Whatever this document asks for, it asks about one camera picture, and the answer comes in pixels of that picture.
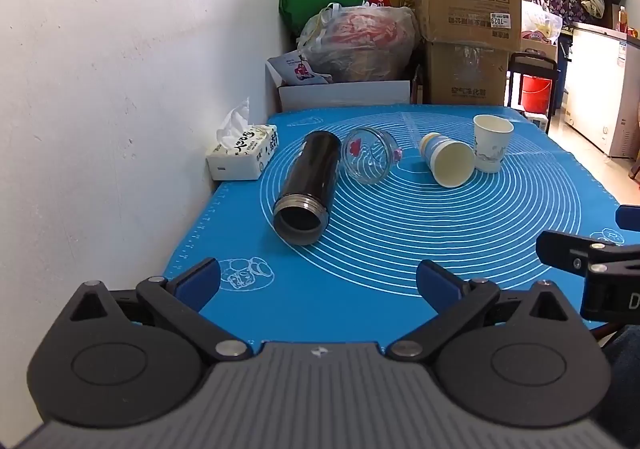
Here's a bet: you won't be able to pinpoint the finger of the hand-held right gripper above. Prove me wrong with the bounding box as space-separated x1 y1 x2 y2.
615 204 640 231
535 230 640 276

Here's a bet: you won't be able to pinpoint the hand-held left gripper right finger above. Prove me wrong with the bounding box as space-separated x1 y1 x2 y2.
389 258 574 362

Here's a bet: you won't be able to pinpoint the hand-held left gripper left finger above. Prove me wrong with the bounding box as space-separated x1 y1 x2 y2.
65 257 252 363

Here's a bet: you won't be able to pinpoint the striped paper cup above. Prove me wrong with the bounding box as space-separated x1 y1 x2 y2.
418 132 476 189

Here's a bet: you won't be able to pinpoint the white paper cup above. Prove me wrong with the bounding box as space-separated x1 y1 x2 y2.
472 114 515 174

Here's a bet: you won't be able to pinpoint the clear glass cup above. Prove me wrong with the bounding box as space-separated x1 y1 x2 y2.
341 126 403 185

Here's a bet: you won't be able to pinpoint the black thermos cup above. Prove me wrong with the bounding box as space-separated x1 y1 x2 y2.
272 130 344 246

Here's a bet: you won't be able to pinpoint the person's dark pants leg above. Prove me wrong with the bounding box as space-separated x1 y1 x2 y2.
597 323 640 435

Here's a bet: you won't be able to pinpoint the blue silicone mat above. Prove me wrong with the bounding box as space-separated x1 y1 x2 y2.
162 104 640 346

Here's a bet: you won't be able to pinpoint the white chest freezer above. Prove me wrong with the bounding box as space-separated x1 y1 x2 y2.
566 21 640 159

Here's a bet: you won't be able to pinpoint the white tissue pack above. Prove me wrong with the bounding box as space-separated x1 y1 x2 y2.
205 98 278 181

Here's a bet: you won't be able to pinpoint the red bucket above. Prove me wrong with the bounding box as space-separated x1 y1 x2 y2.
519 75 554 114

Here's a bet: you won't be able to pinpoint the short cardboard box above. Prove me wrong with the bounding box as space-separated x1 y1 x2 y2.
423 40 511 106

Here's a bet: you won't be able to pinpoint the white open box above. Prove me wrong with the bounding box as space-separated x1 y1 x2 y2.
266 51 412 113

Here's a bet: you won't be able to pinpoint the white plastic bag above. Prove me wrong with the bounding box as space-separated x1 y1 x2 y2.
521 1 565 46

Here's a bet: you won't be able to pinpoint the clear plastic bag red contents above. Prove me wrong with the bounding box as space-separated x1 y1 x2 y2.
297 2 420 84

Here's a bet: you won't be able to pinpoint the black metal chair frame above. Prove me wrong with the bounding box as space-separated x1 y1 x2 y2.
505 52 560 133

